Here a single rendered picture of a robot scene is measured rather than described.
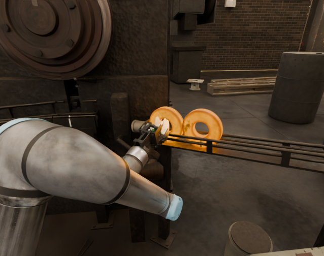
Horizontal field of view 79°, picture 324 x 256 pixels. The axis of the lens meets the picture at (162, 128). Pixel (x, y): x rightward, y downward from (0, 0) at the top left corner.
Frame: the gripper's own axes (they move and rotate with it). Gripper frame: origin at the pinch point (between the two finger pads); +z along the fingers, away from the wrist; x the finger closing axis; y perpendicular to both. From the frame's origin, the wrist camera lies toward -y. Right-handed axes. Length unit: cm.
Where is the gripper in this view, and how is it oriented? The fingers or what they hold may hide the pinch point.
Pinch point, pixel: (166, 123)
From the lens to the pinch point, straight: 84.3
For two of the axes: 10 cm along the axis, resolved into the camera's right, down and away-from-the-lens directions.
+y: -1.5, -7.6, -6.4
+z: 4.6, -6.2, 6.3
